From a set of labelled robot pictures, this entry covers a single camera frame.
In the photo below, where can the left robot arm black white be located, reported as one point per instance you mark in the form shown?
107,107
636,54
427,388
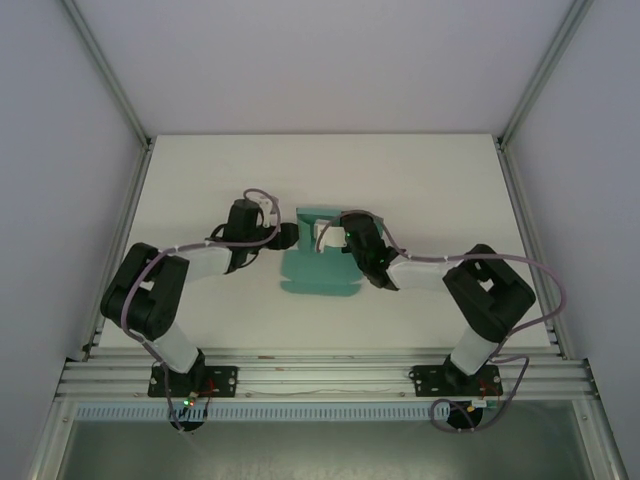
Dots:
150,300

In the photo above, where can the small board with green light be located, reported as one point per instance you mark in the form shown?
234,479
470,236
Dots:
190,400

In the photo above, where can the small white connector plug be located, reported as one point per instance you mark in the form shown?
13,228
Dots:
481,404

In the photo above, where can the shiny metal sheet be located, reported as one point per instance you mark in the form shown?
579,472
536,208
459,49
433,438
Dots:
325,450

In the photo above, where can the aluminium table side rail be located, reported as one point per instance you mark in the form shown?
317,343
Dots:
122,225
525,225

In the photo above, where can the aluminium mounting rail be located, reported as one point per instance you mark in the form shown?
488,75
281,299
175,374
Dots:
325,372

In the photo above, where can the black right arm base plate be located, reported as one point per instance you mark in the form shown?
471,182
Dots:
425,380

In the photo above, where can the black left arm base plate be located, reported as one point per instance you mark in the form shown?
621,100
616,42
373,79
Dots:
225,380

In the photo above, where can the aluminium frame post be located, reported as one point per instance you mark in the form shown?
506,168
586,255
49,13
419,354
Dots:
545,65
107,70

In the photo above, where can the aluminium lower frame bar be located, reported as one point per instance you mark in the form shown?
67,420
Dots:
602,445
47,445

